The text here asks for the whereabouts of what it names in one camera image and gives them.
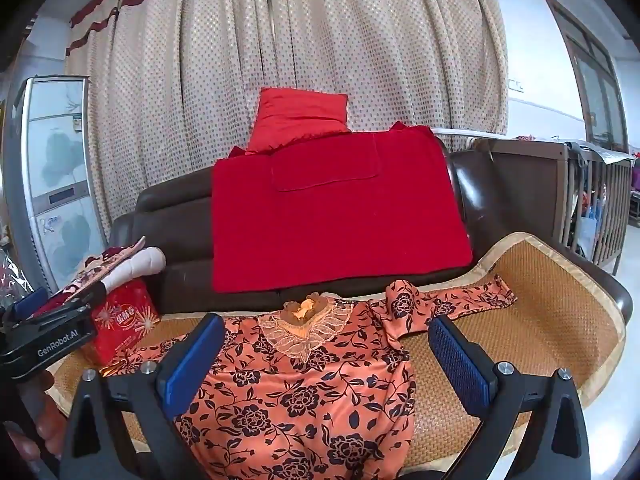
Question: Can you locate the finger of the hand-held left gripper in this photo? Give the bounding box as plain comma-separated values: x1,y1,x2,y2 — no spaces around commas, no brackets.
11,287,51,322

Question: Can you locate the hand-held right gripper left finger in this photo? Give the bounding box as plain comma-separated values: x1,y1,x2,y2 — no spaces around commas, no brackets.
59,312,226,480

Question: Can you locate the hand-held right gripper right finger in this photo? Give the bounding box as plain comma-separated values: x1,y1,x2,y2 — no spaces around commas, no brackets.
427,315,591,480

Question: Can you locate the orange floral shirt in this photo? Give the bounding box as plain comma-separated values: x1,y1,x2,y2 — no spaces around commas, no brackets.
102,280,518,480

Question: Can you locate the person's left hand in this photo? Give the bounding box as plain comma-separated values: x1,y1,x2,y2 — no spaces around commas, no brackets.
7,370,70,463

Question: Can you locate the red floral cloth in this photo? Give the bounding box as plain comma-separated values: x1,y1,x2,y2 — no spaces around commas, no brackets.
30,242,146,317

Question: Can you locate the red tissue packet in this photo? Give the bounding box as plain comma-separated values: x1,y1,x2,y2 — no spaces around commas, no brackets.
90,280,161,367

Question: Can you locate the woven rattan mat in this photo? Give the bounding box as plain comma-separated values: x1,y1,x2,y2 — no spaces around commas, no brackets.
52,231,627,466

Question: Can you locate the brown leather sofa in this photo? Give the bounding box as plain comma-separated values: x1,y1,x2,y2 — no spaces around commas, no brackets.
107,135,633,321

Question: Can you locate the red blanket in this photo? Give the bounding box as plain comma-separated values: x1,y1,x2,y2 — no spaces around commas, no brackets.
210,122,475,293

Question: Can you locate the brown wooden crib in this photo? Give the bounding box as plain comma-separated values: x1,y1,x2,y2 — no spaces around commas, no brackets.
470,137,636,277

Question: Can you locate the red pillow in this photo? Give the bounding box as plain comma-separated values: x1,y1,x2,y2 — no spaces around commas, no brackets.
230,87,351,157

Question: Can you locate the beige dotted curtain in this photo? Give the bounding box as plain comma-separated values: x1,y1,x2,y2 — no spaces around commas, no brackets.
64,0,510,241

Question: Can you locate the brown framed window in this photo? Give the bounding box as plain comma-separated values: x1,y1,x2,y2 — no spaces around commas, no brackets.
540,0,632,153

